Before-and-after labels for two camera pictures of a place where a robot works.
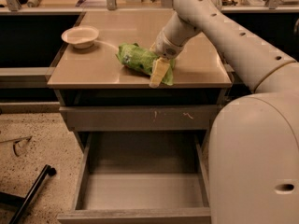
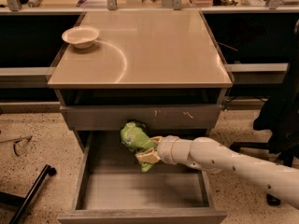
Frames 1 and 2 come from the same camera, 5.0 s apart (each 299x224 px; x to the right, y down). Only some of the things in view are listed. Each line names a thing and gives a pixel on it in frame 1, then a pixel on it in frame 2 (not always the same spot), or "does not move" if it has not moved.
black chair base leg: [8, 200] does not move
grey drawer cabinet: [144, 151] does not move
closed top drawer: [138, 117] does not move
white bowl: [81, 36] does not move
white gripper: [164, 48] -> [165, 149]
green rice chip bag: [142, 59] -> [136, 139]
